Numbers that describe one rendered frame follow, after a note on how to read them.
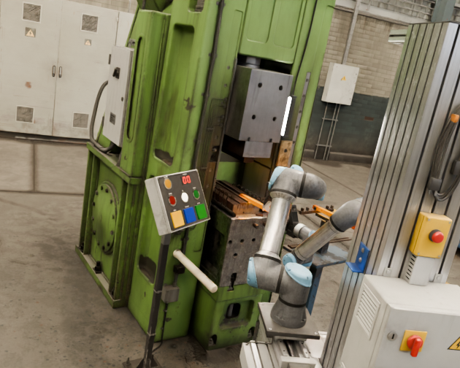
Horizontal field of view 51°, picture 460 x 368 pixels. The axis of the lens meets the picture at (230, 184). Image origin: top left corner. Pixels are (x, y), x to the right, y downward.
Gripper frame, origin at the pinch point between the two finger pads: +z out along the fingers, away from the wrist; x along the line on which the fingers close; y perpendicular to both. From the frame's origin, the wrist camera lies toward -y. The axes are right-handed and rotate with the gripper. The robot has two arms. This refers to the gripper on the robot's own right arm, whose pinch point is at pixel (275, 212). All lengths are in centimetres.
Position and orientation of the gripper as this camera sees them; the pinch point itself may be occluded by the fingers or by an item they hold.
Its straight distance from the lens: 272.9
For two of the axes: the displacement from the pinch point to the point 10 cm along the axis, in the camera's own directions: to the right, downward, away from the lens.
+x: 8.3, -0.1, 5.6
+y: -1.6, 9.5, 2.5
